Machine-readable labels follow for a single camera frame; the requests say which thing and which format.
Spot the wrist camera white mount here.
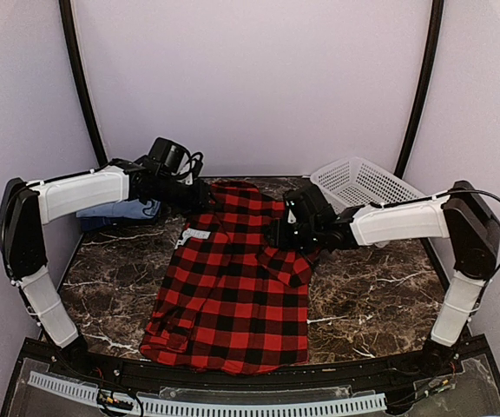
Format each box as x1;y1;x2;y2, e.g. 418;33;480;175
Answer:
286;208;297;224
177;152;204;185

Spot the white slotted cable duct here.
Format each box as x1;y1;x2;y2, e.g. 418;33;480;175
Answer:
28;371;387;416

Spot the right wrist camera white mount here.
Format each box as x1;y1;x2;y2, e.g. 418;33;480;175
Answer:
286;208;297;224

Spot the left black frame post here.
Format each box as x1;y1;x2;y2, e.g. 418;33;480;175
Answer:
58;0;109;166

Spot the right black frame post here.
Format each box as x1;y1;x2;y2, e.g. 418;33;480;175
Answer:
393;0;444;179

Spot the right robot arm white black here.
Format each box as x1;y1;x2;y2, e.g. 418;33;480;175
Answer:
265;181;500;377

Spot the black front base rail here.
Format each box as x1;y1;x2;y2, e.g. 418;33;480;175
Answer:
13;336;500;403

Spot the white plastic mesh basket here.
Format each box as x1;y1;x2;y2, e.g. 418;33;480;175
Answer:
309;157;424;213

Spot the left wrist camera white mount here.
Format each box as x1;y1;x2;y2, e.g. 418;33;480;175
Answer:
177;152;204;185

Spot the folded light blue shirt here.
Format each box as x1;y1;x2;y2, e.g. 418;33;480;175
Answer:
76;200;161;220

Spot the red black plaid shirt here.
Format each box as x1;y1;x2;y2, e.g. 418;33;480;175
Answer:
140;181;318;375

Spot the folded dark navy shirt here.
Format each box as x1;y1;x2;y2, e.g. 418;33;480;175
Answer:
78;217;157;233

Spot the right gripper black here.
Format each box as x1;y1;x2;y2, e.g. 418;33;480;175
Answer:
265;217;322;249

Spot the black frame post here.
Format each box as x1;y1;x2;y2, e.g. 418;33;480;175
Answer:
58;0;109;166
393;0;444;179

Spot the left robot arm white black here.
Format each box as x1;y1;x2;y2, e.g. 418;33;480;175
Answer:
0;137;213;379

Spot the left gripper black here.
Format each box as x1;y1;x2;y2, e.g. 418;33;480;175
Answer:
155;173;221;217

